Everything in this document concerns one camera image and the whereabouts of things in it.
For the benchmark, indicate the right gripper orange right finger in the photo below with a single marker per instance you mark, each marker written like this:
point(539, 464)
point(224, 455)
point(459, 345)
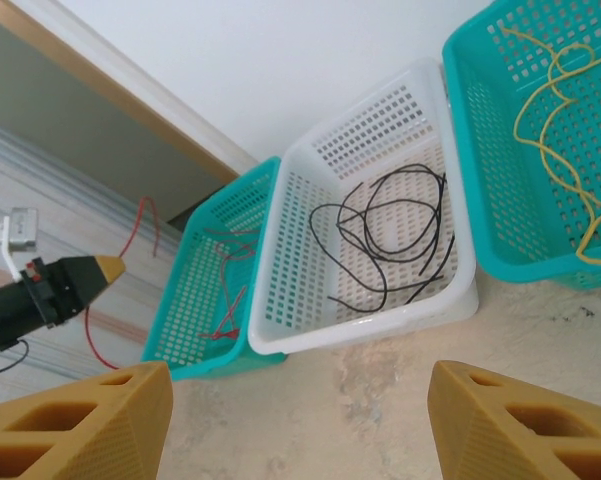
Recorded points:
point(505, 440)

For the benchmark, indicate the teal perforated plastic basket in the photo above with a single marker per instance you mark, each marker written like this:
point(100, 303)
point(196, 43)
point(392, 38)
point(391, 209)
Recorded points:
point(205, 367)
point(520, 272)

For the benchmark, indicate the white perforated plastic basket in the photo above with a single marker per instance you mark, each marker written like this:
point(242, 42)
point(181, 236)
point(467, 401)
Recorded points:
point(330, 340)

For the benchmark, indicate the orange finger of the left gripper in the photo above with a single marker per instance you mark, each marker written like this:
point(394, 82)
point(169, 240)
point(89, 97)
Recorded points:
point(80, 285)

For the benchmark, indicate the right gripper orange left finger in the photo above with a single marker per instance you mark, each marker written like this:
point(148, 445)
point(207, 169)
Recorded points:
point(80, 440)

